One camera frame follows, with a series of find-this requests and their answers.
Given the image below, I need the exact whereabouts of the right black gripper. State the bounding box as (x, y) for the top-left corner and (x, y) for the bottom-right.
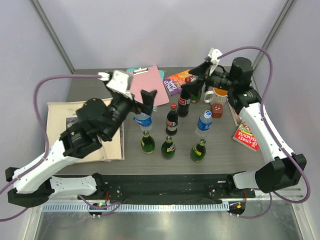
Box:
(181, 61), (236, 98)

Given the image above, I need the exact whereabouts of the green glass bottle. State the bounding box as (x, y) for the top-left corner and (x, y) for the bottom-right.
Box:
(190, 138), (206, 162)
(190, 94), (202, 104)
(141, 130), (155, 154)
(161, 135), (176, 160)

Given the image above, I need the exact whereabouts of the Coca-Cola glass bottle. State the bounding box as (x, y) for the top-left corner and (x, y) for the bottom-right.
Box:
(165, 103), (179, 136)
(177, 79), (196, 118)

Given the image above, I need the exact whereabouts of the Pocari Sweat plastic bottle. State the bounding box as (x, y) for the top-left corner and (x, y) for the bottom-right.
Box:
(133, 112), (152, 132)

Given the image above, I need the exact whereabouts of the canvas tote bag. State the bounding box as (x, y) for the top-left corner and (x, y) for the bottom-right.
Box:
(46, 101), (125, 164)

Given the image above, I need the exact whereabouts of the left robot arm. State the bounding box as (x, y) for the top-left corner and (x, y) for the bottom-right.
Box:
(5, 90), (157, 208)

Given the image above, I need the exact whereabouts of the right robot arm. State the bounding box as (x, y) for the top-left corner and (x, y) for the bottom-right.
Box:
(184, 57), (307, 198)

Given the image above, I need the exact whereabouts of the pink clipboard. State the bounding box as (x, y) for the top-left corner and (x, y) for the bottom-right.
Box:
(128, 65), (170, 107)

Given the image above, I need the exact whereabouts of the Roald Dahl book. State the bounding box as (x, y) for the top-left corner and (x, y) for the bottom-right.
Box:
(163, 70), (196, 96)

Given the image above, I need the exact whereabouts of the teal clipboard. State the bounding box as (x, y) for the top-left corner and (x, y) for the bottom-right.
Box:
(126, 67), (167, 112)

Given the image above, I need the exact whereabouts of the white mug orange inside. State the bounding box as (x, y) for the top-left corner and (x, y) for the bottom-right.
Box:
(204, 87), (228, 105)

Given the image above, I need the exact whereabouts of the brown red cube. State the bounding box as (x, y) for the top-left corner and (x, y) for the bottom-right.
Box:
(211, 103), (224, 119)

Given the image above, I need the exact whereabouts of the dark purple book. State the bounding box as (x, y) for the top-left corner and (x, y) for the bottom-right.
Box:
(228, 103), (242, 126)

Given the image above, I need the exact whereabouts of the red Treehouse book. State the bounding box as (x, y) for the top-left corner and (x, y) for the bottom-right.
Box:
(232, 120), (259, 151)

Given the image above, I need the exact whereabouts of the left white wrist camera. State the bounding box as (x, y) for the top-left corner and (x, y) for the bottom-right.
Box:
(98, 70), (134, 100)

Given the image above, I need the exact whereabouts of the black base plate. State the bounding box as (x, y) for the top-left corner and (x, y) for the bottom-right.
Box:
(91, 173), (256, 201)

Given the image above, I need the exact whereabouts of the slotted cable duct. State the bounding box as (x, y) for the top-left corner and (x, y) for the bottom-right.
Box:
(42, 201), (230, 213)

